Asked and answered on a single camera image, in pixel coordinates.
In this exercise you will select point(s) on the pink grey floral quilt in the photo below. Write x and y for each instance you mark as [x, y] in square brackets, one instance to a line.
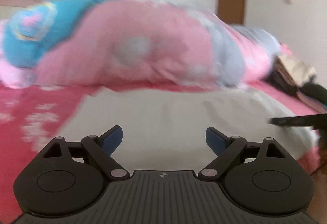
[153, 34]

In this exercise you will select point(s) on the blue plush pillow with bow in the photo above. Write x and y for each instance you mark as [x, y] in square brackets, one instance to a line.
[25, 45]

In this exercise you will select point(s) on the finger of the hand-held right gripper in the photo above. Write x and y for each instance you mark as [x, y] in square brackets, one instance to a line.
[293, 120]

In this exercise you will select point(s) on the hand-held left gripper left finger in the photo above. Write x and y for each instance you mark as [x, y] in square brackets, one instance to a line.
[113, 139]

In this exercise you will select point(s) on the pile of folded clothes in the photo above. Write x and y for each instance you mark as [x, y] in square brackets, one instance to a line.
[293, 70]

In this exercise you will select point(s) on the pink fleece blanket leaf print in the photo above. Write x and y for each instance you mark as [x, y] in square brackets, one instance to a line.
[38, 101]

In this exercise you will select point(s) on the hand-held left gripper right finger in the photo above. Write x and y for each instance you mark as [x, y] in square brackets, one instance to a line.
[214, 141]

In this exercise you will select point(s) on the pale pink floral pillow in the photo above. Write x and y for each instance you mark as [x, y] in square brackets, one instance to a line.
[10, 73]

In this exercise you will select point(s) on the white sweatshirt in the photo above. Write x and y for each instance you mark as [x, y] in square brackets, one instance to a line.
[166, 116]

